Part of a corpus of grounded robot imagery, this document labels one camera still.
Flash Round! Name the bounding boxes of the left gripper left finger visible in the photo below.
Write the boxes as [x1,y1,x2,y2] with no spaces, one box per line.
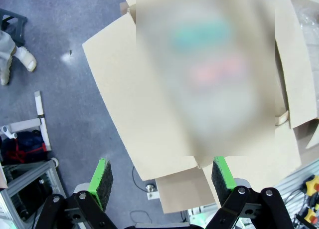
[34,158,118,229]

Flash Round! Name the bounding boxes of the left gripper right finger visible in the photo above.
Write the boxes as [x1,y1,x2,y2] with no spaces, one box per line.
[206,156,295,229]

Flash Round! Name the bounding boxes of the pink glasses case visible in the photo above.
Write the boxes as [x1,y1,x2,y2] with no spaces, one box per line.
[191,57,248,88]

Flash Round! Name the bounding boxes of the green glasses case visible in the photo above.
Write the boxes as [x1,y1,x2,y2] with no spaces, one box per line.
[171,19,233,53]

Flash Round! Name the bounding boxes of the open cardboard shipping box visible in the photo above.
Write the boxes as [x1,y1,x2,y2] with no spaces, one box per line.
[82,0,319,215]

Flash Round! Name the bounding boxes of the clear bubble wrap lining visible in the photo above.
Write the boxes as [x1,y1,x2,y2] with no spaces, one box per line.
[149,4,262,145]

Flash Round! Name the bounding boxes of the dark blue red backpack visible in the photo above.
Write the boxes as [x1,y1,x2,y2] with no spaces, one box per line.
[0,130,48,164]

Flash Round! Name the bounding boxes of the white pipe stand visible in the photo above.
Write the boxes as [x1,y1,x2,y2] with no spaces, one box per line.
[0,90,52,152]

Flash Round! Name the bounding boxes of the yellow red knob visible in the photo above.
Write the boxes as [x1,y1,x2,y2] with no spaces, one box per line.
[302,175,319,194]
[304,207,319,223]

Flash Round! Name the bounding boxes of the white shoe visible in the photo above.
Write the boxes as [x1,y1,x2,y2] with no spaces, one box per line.
[13,46,38,73]
[0,54,13,86]

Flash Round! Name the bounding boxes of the light grey trouser leg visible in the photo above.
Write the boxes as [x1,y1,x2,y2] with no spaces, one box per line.
[0,30,17,63]

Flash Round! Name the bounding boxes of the black chair base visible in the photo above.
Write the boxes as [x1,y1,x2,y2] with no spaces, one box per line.
[0,8,28,47]

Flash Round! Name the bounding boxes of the black floor cable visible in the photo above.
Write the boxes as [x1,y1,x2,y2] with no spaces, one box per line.
[131,166,151,193]

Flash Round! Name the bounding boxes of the aluminium profile frame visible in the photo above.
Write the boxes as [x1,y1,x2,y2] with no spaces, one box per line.
[0,158,67,229]

